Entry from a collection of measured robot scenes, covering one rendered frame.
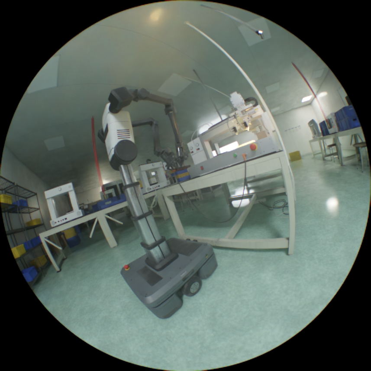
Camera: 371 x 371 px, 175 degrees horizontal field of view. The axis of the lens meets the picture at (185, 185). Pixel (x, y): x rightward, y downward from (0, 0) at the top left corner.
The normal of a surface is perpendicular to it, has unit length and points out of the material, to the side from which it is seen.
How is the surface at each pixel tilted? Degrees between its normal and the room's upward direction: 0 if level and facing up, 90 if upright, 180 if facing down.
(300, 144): 90
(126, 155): 90
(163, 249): 90
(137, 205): 90
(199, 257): 45
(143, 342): 0
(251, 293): 0
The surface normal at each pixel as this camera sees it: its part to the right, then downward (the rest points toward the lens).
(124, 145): 0.69, -0.20
